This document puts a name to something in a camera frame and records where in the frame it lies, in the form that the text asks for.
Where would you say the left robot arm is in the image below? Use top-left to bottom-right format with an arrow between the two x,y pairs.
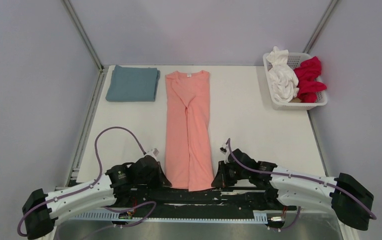
17,154 -> 172,240

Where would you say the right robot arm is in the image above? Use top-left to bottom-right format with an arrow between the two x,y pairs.
212,147 -> 374,231

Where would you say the pink t shirt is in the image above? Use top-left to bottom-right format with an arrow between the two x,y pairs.
165,70 -> 214,192

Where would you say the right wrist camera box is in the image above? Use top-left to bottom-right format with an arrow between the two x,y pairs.
220,143 -> 229,156

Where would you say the crumpled red t shirt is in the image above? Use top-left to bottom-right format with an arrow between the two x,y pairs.
294,56 -> 327,103

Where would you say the aluminium front rail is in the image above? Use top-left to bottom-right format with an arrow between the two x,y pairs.
46,186 -> 351,216

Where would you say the right aluminium frame post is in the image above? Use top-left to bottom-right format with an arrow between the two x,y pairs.
303,0 -> 341,54

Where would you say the white plastic basket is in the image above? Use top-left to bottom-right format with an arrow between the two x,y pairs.
263,51 -> 329,111

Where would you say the slotted white cable duct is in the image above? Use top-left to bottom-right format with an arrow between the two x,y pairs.
71,210 -> 268,223

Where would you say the crumpled white t shirt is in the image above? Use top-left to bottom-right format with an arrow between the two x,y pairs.
266,46 -> 299,103

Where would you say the folded blue-grey t shirt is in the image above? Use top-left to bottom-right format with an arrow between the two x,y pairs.
105,65 -> 160,103

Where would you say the aluminium frame post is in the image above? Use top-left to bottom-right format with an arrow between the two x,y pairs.
61,0 -> 103,72
303,0 -> 341,54

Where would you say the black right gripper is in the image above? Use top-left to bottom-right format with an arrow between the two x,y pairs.
212,161 -> 250,188

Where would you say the left aluminium frame post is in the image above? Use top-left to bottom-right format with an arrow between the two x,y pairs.
61,0 -> 103,72

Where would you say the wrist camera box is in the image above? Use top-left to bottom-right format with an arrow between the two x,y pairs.
220,143 -> 229,156
144,148 -> 159,161

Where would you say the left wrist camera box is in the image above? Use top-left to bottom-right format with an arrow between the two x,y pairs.
144,148 -> 159,161

